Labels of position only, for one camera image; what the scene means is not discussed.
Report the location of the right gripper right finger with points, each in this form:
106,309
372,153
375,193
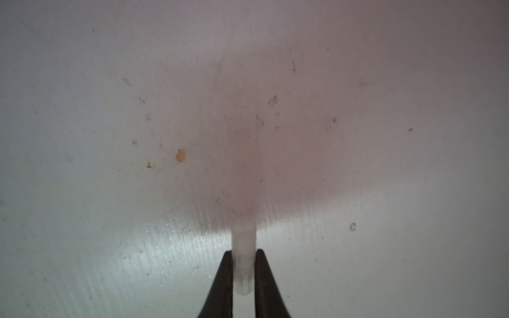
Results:
268,300

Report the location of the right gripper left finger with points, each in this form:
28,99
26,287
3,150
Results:
219,302

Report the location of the clear protective cap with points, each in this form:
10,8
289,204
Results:
244,247

